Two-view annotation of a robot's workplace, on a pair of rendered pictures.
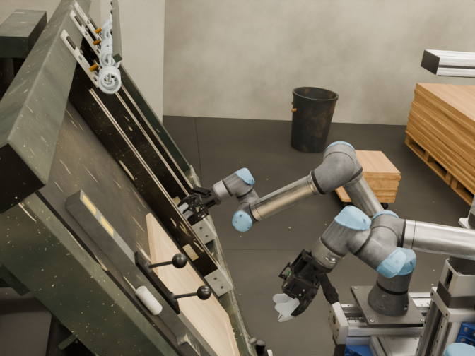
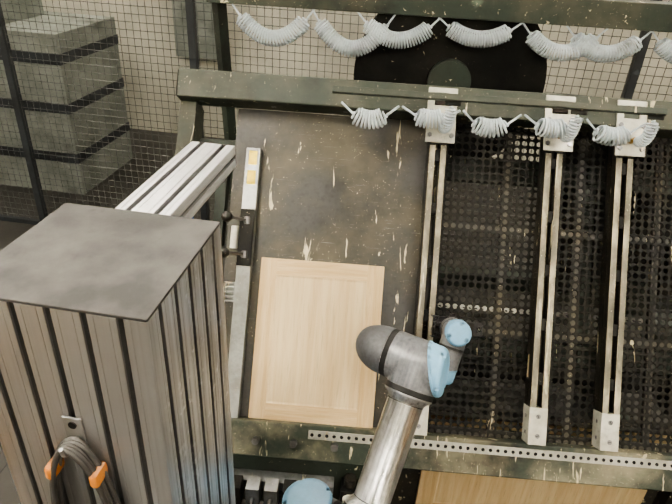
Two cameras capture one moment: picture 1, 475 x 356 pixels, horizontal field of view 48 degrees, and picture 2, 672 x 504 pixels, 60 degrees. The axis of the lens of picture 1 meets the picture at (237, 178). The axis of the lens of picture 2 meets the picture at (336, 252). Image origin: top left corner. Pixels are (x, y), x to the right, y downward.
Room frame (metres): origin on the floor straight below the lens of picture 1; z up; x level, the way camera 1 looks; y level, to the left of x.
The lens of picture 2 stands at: (1.91, -1.44, 2.43)
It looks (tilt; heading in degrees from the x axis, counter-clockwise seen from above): 30 degrees down; 106
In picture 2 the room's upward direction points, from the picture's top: 3 degrees clockwise
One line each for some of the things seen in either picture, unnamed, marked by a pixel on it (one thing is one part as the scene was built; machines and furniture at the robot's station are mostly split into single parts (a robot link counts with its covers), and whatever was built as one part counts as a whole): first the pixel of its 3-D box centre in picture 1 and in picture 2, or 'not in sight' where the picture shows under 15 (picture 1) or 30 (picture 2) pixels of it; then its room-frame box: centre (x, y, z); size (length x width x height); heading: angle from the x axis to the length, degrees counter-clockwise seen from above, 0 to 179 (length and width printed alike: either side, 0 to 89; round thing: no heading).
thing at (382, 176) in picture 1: (360, 178); not in sight; (4.66, -1.17, 0.20); 0.61 x 0.51 x 0.40; 8
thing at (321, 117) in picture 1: (310, 119); not in sight; (5.91, -0.79, 0.33); 0.54 x 0.54 x 0.65
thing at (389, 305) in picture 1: (390, 292); not in sight; (1.64, -0.61, 1.09); 0.15 x 0.15 x 0.10
